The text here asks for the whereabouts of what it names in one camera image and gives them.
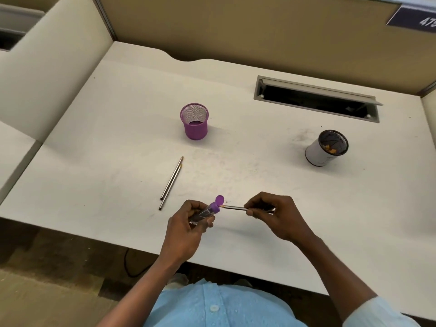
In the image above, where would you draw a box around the person's right hand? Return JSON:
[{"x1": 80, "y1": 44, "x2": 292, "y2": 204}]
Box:
[{"x1": 243, "y1": 192, "x2": 319, "y2": 246}]

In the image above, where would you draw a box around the person's left hand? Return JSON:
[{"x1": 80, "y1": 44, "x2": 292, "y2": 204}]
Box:
[{"x1": 159, "y1": 199, "x2": 216, "y2": 267}]

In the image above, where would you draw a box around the black silver striped pencil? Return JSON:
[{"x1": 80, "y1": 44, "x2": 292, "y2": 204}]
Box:
[
  {"x1": 158, "y1": 163, "x2": 183, "y2": 211},
  {"x1": 219, "y1": 204, "x2": 275, "y2": 215},
  {"x1": 160, "y1": 155, "x2": 184, "y2": 201}
]

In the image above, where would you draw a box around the purple clear tube sharpener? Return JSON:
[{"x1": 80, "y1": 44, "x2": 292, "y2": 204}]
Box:
[{"x1": 189, "y1": 195, "x2": 225, "y2": 225}]

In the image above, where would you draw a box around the purple mesh pencil cup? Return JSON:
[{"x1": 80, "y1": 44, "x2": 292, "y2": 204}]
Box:
[{"x1": 179, "y1": 103, "x2": 210, "y2": 141}]

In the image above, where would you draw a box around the person's right forearm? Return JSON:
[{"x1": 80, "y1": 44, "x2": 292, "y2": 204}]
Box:
[{"x1": 296, "y1": 234, "x2": 379, "y2": 321}]

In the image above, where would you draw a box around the person's left forearm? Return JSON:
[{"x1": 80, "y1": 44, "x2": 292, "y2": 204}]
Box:
[{"x1": 97, "y1": 257, "x2": 190, "y2": 327}]

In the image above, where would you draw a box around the white shoe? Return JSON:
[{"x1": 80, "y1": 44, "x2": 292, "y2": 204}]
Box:
[{"x1": 165, "y1": 272, "x2": 190, "y2": 292}]

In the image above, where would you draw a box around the white cup with black rim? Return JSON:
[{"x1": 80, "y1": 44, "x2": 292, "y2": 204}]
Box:
[{"x1": 304, "y1": 129, "x2": 349, "y2": 168}]

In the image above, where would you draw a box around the light blue patterned shirt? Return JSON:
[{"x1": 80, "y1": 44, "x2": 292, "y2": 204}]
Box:
[{"x1": 144, "y1": 279, "x2": 421, "y2": 327}]

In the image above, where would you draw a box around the cream side divider panel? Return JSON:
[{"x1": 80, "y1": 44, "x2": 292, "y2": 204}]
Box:
[
  {"x1": 421, "y1": 90, "x2": 436, "y2": 150},
  {"x1": 0, "y1": 0, "x2": 115, "y2": 144}
]

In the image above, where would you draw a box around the tan back partition panel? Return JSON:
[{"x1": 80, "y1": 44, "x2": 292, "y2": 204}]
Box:
[{"x1": 92, "y1": 0, "x2": 436, "y2": 96}]

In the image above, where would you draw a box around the dark blue number sign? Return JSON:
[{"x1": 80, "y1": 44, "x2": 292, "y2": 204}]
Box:
[{"x1": 386, "y1": 5, "x2": 436, "y2": 34}]

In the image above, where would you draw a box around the tan neighbouring partition panel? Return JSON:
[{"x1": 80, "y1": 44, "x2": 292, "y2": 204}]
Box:
[{"x1": 0, "y1": 0, "x2": 62, "y2": 12}]

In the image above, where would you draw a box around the black floor cable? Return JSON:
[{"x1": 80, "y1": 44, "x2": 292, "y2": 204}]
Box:
[{"x1": 123, "y1": 248, "x2": 152, "y2": 279}]

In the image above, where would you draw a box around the grey desk cable tray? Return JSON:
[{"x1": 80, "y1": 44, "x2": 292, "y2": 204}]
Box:
[{"x1": 253, "y1": 75, "x2": 384, "y2": 124}]

